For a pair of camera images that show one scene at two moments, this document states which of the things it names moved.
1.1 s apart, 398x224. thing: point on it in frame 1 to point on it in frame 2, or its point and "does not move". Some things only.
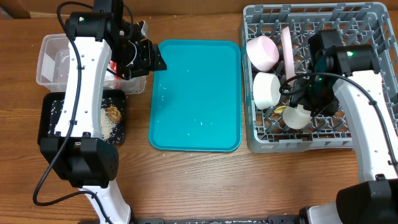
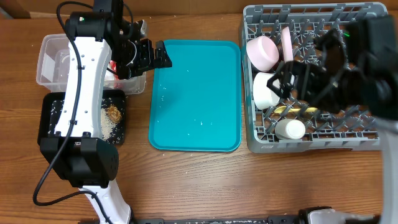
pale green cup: [296, 117] to [290, 129]
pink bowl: [262, 53] does not move
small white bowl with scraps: [266, 89] does not move
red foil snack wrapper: [112, 66] does not move
